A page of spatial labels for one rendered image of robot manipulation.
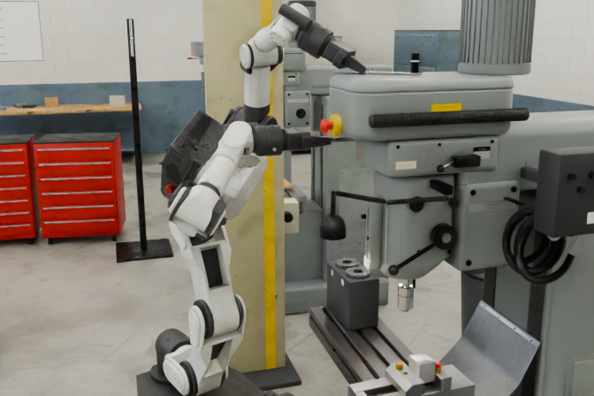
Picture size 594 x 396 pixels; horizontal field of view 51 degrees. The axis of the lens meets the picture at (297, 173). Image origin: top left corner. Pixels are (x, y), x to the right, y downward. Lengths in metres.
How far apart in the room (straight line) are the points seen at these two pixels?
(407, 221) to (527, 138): 0.41
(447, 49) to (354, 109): 7.49
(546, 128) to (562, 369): 0.72
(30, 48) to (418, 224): 9.31
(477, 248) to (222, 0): 2.03
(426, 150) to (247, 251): 2.06
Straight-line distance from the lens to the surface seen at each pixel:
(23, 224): 6.48
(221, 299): 2.31
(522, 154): 1.86
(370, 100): 1.59
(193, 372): 2.55
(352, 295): 2.29
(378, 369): 2.12
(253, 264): 3.62
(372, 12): 11.50
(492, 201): 1.83
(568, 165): 1.62
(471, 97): 1.72
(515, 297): 2.12
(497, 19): 1.81
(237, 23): 3.37
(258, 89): 2.11
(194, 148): 2.01
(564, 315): 2.02
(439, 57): 9.02
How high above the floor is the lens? 2.01
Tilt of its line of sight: 13 degrees down
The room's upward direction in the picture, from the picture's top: straight up
